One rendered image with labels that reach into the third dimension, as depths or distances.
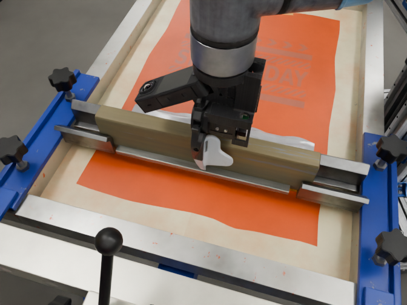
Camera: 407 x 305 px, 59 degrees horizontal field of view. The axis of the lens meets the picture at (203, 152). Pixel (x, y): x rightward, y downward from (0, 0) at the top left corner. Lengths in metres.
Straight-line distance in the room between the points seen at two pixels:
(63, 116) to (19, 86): 1.71
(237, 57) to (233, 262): 0.28
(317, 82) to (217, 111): 0.39
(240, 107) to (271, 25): 0.51
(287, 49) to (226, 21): 0.53
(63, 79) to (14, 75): 1.81
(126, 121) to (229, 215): 0.22
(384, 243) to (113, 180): 0.43
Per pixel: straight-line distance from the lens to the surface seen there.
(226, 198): 0.61
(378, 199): 0.62
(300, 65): 0.85
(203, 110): 0.47
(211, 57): 0.40
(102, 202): 0.63
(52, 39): 2.67
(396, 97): 1.41
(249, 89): 0.44
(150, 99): 0.49
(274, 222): 0.60
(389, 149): 0.60
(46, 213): 0.61
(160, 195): 0.62
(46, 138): 0.68
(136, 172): 0.65
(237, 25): 0.37
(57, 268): 0.51
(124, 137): 0.61
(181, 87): 0.46
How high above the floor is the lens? 1.49
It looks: 54 degrees down
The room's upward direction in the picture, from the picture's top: straight up
